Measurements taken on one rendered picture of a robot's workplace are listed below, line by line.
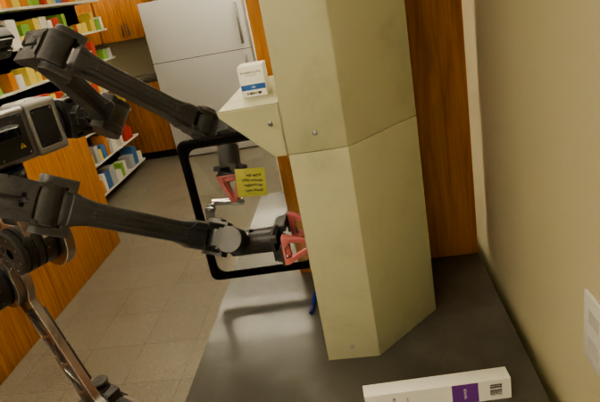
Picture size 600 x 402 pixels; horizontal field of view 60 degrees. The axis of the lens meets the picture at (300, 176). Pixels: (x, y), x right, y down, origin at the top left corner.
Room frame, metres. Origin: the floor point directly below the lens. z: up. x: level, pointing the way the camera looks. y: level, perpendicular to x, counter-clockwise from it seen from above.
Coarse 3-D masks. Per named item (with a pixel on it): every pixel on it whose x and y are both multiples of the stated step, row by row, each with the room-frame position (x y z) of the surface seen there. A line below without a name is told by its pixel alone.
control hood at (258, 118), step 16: (272, 80) 1.15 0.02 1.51; (240, 96) 1.04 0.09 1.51; (256, 96) 1.00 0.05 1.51; (272, 96) 0.97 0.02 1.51; (224, 112) 0.93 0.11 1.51; (240, 112) 0.92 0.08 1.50; (256, 112) 0.92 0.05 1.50; (272, 112) 0.91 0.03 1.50; (240, 128) 0.92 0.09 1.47; (256, 128) 0.92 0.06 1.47; (272, 128) 0.91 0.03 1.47; (272, 144) 0.91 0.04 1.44
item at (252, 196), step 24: (240, 144) 1.23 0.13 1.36; (192, 168) 1.25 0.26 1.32; (216, 168) 1.24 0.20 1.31; (240, 168) 1.23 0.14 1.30; (264, 168) 1.23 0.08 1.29; (288, 168) 1.22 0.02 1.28; (216, 192) 1.24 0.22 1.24; (240, 192) 1.24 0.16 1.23; (264, 192) 1.23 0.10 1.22; (288, 192) 1.22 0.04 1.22; (216, 216) 1.25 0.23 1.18; (240, 216) 1.24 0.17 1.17; (264, 216) 1.23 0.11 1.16; (240, 264) 1.24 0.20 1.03; (264, 264) 1.23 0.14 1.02
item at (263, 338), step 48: (240, 288) 1.27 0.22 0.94; (288, 288) 1.22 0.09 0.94; (480, 288) 1.06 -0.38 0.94; (240, 336) 1.05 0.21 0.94; (288, 336) 1.02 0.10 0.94; (432, 336) 0.92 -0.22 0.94; (480, 336) 0.90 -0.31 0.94; (192, 384) 0.92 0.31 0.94; (240, 384) 0.89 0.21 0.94; (288, 384) 0.86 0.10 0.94; (336, 384) 0.84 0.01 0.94; (528, 384) 0.74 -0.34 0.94
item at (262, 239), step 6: (258, 228) 1.08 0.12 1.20; (264, 228) 1.07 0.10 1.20; (270, 228) 1.07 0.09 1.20; (276, 228) 1.06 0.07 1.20; (252, 234) 1.06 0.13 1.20; (258, 234) 1.06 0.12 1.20; (264, 234) 1.05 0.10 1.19; (270, 234) 1.05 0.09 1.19; (276, 234) 1.03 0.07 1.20; (252, 240) 1.05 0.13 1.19; (258, 240) 1.05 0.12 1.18; (264, 240) 1.04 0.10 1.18; (270, 240) 1.04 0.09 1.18; (276, 240) 1.01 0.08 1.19; (252, 246) 1.05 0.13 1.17; (258, 246) 1.04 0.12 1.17; (264, 246) 1.04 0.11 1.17; (270, 246) 1.04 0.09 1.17; (276, 246) 1.03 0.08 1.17; (258, 252) 1.05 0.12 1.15; (264, 252) 1.05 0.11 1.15; (276, 258) 1.01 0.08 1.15
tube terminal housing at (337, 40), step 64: (320, 0) 0.90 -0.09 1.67; (384, 0) 0.98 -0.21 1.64; (320, 64) 0.90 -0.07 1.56; (384, 64) 0.97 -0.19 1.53; (320, 128) 0.90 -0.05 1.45; (384, 128) 0.95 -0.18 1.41; (320, 192) 0.90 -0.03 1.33; (384, 192) 0.94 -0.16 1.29; (320, 256) 0.91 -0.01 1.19; (384, 256) 0.93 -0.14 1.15; (384, 320) 0.91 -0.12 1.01
